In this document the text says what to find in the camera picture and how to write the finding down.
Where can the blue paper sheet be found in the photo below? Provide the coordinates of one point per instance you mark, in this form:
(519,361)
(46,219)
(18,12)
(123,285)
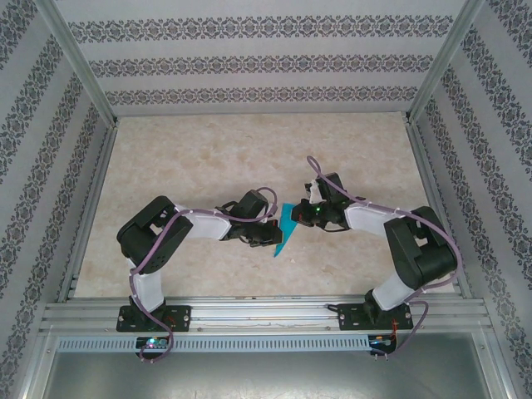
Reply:
(287,224)

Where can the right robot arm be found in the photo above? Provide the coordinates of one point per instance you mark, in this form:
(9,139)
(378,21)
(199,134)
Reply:
(365,218)

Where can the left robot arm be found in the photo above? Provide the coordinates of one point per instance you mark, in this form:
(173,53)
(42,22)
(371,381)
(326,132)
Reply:
(208,226)

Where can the grey metal sheet panel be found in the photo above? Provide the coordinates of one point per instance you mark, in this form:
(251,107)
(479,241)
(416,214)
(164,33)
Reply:
(266,378)

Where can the wide grooved aluminium rail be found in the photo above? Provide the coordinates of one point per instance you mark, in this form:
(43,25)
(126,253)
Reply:
(266,311)

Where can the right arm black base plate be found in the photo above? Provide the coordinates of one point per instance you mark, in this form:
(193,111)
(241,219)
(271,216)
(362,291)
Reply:
(349,318)

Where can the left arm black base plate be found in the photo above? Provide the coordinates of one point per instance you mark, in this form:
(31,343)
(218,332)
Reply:
(183,318)

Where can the aluminium side rail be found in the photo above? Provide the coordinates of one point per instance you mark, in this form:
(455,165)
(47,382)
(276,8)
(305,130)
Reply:
(439,208)
(89,208)

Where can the aluminium frame post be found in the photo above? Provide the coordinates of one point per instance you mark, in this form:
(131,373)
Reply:
(439,62)
(83,62)

